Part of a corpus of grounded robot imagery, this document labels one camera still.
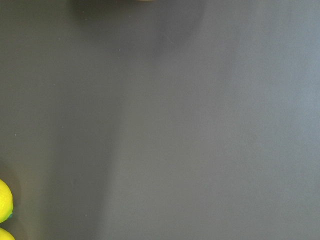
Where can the whole lemon upper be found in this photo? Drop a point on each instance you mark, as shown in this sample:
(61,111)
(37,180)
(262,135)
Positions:
(6,201)

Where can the whole lemon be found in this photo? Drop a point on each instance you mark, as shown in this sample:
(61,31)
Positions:
(6,201)
(5,235)

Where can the whole lemon lower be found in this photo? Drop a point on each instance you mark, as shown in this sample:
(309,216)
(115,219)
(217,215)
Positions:
(5,235)

